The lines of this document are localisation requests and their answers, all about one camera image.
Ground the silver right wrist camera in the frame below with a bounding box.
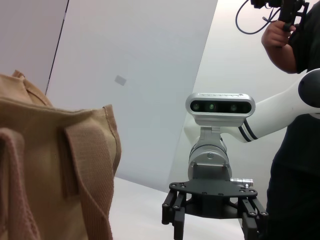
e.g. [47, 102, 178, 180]
[185, 92, 256, 126]

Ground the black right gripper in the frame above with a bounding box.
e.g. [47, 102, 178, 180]
[161, 178, 270, 240]

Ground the khaki canvas food bag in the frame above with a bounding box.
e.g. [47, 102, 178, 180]
[0, 69, 123, 240]

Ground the person's bare forearm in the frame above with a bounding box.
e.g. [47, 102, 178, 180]
[262, 37, 302, 75]

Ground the silver right camera bracket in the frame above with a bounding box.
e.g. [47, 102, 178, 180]
[198, 124, 222, 142]

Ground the silver right cable connector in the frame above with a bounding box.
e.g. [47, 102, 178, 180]
[229, 176, 254, 188]

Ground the person torso in black shirt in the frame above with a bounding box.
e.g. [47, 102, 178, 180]
[258, 0, 320, 240]

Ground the black handheld controller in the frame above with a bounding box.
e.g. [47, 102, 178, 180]
[249, 0, 310, 33]

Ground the black controller cable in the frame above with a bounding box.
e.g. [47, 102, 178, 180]
[235, 0, 277, 35]

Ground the person's bare hand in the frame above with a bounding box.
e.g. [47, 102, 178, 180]
[261, 20, 297, 48]

